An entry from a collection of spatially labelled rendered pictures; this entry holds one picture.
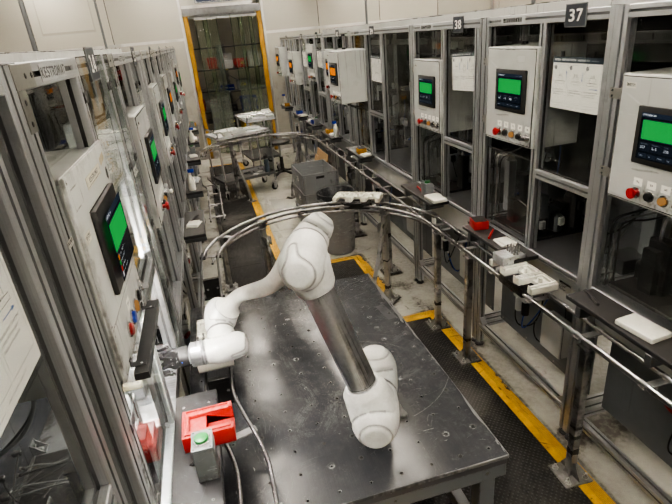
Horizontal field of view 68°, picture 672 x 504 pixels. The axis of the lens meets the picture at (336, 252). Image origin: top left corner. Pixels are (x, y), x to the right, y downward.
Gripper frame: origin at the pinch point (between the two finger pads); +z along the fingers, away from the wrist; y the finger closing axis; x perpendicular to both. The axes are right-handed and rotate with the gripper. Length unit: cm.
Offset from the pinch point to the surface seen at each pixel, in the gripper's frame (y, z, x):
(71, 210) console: 76, -14, 62
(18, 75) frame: 100, -14, 66
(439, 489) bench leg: -39, -94, 52
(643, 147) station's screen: 56, -188, 19
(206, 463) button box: -3, -24, 51
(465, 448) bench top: -33, -107, 45
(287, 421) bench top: -33, -51, 10
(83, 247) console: 69, -14, 62
